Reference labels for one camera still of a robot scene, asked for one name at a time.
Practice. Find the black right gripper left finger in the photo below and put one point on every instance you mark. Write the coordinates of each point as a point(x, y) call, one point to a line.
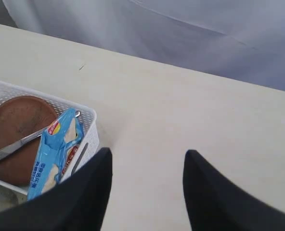
point(77, 204)

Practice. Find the blue chips bag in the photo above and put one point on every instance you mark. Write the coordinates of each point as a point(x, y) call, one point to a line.
point(57, 142)

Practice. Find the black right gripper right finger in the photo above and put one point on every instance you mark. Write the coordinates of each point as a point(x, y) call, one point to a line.
point(214, 203)

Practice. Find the steel knife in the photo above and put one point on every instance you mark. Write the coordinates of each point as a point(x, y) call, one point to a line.
point(6, 151)

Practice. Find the brown wooden plate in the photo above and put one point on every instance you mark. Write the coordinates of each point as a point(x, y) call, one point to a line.
point(20, 117)

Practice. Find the white perforated plastic basket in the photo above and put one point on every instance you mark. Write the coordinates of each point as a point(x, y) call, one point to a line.
point(85, 115)

